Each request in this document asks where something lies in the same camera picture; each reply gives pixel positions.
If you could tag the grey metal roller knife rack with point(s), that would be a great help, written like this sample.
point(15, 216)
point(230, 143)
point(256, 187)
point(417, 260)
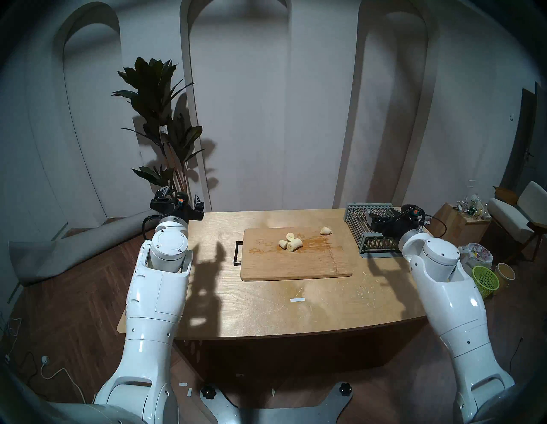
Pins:
point(357, 216)

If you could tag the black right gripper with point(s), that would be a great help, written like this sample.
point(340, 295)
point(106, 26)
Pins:
point(397, 228)

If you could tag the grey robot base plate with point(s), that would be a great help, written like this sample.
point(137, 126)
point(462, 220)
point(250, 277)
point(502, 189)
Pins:
point(273, 414)

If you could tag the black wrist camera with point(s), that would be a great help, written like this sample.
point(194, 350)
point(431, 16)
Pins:
point(411, 213)
point(180, 201)

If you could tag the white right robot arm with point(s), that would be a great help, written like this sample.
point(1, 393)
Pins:
point(453, 307)

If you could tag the black base knob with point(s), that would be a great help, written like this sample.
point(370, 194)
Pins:
point(345, 389)
point(208, 392)

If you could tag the green mesh waste basket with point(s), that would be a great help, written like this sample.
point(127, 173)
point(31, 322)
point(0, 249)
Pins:
point(487, 281)

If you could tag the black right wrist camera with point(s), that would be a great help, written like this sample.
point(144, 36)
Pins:
point(411, 213)

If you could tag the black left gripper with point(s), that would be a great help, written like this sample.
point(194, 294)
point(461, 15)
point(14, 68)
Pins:
point(192, 214)

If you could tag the white cushioned wooden armchair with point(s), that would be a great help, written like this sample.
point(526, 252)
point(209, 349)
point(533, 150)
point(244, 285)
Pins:
point(510, 216)

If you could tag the white plastic bag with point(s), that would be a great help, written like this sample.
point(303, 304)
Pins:
point(478, 256)

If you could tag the rolled grey carpet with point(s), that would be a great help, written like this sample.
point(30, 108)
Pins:
point(81, 245)

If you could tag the beige round bucket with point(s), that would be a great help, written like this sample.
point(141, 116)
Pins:
point(506, 273)

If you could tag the light wooden box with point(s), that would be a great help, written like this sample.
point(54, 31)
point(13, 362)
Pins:
point(463, 226)

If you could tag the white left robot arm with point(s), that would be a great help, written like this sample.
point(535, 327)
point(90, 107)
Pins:
point(154, 307)

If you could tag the tall green potted plant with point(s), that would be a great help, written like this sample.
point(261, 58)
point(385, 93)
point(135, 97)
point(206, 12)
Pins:
point(156, 94)

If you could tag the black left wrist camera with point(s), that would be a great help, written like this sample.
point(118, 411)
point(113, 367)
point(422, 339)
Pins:
point(180, 201)

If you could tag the dark grey door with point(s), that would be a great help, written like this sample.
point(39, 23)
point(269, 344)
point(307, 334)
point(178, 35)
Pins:
point(523, 136)

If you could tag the clear bag of items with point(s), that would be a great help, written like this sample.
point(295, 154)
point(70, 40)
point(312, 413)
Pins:
point(473, 207)

